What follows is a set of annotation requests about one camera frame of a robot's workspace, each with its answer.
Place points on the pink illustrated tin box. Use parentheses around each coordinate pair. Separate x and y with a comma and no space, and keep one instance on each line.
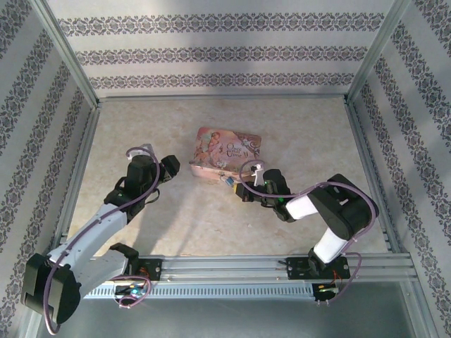
(225,148)

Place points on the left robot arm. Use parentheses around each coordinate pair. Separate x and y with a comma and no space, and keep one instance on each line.
(88,232)

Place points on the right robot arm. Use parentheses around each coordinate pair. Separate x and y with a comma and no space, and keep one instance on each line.
(349,214)

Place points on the grey metal panel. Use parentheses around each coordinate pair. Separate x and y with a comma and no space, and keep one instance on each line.
(225,320)

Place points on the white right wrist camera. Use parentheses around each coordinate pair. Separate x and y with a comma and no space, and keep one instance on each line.
(259,174)

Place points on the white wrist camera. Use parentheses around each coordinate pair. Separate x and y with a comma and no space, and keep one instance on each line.
(259,174)
(144,148)

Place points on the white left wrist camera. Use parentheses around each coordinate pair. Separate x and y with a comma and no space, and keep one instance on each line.
(144,148)

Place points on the aluminium frame side rail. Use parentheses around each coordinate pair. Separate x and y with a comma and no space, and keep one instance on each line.
(362,141)
(87,141)

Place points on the aluminium frame crossbar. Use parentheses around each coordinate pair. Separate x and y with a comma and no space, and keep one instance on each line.
(222,96)

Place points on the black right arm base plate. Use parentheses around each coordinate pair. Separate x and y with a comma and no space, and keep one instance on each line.
(296,269)

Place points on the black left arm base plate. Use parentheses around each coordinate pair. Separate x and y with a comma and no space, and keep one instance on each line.
(155,269)

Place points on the aluminium frame post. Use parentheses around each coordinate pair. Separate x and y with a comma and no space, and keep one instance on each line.
(67,56)
(375,56)

